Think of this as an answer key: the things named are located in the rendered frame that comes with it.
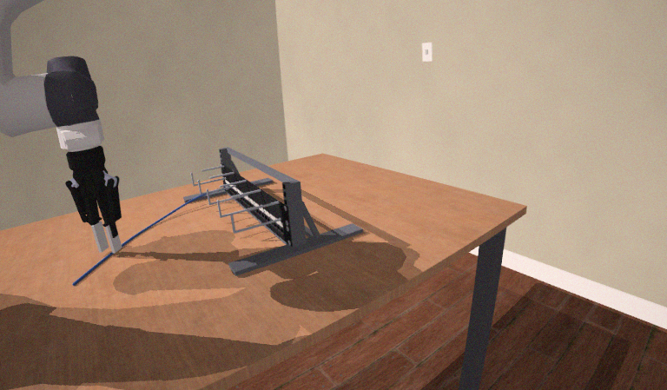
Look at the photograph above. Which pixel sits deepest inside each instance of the grey metal rack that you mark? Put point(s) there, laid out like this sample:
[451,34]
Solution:
[284,220]

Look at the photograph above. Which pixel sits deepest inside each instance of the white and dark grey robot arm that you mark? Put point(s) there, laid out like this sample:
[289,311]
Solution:
[44,101]

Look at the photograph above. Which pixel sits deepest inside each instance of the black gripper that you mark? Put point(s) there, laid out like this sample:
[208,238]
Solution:
[88,182]

